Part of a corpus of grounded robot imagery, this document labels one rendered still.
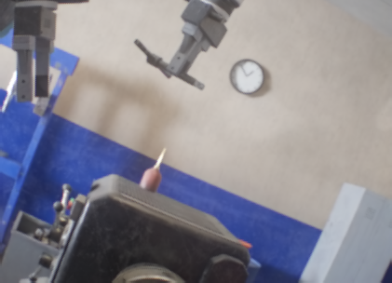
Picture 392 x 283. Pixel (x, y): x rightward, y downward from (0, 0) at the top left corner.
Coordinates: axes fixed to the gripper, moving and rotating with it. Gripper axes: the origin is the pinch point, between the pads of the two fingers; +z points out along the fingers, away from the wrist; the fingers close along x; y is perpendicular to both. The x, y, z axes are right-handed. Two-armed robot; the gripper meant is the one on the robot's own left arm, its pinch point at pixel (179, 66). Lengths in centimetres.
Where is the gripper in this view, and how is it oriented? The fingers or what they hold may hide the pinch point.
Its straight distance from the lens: 111.4
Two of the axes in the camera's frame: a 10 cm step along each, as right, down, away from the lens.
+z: -5.0, 8.7, -0.6
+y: 8.2, 4.4, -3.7
